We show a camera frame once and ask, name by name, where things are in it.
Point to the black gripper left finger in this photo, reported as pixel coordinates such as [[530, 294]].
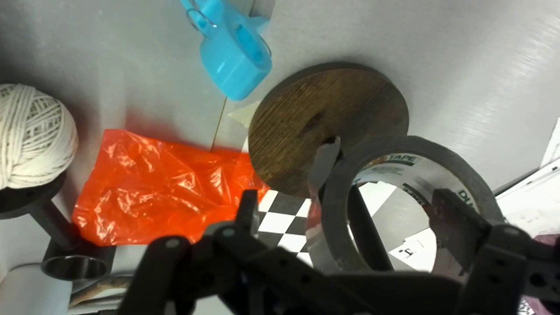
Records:
[[185, 273]]

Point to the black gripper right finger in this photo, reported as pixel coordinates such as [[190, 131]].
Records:
[[495, 262]]

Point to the grey duct tape roll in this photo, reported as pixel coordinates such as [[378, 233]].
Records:
[[334, 215]]

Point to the beige masking tape piece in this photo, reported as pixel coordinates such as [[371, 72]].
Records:
[[241, 114]]

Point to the black support stand wooden base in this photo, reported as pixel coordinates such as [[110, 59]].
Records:
[[315, 115]]

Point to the white paper sheets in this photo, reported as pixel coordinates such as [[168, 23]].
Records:
[[530, 198]]

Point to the orange plastic bag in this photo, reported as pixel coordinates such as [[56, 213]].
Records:
[[157, 185]]

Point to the black white checkerboard sheet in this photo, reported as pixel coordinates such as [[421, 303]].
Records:
[[285, 224]]

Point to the black holder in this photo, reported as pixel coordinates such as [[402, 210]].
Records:
[[57, 233]]

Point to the white mug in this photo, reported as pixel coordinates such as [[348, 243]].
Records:
[[28, 290]]

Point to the white twine ball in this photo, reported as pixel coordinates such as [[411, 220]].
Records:
[[31, 136]]

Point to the blue plastic clamp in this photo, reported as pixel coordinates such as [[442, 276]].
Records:
[[232, 58]]

